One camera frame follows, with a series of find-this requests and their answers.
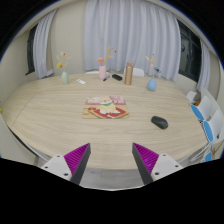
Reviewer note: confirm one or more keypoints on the white curtain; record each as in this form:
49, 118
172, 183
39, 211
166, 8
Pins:
204, 77
134, 31
40, 45

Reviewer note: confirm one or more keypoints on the blue white chair middle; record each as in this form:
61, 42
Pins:
214, 128

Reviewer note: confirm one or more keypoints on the left dark window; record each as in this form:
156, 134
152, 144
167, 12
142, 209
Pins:
30, 43

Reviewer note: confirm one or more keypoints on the blue white chair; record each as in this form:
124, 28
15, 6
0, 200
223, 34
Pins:
214, 128
203, 110
215, 152

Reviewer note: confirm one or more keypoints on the white centre curtain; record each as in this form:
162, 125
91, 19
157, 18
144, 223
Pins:
134, 31

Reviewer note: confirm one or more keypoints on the white left curtain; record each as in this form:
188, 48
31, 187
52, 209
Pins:
40, 45

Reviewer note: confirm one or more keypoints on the white right curtain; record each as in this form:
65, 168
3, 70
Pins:
204, 77

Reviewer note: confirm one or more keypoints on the green vase with dried flowers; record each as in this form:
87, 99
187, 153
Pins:
63, 61

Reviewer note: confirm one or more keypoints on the black glasses case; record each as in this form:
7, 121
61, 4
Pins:
117, 77

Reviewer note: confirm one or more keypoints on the white chair behind table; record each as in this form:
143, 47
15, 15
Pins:
135, 72

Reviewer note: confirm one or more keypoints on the white remote control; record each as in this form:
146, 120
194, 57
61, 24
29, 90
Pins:
81, 81

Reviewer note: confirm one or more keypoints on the black computer mouse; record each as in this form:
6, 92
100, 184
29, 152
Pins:
159, 122

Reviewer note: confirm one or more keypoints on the blue white chair lower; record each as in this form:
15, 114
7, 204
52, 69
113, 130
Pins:
215, 152

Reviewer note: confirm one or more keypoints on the pink vase with flowers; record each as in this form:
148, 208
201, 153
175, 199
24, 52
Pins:
102, 63

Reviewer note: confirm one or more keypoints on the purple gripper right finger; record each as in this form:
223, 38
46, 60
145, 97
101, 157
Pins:
153, 166

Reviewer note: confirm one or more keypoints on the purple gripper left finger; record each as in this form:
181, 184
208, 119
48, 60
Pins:
71, 166

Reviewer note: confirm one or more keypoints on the dark window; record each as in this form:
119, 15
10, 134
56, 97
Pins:
30, 43
191, 53

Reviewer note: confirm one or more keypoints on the right dark window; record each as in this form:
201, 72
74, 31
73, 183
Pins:
191, 53

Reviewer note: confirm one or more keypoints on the blue white chair upper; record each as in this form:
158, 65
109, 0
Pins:
203, 110

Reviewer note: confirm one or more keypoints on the blue vase with dried flowers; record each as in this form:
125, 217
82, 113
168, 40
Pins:
151, 85

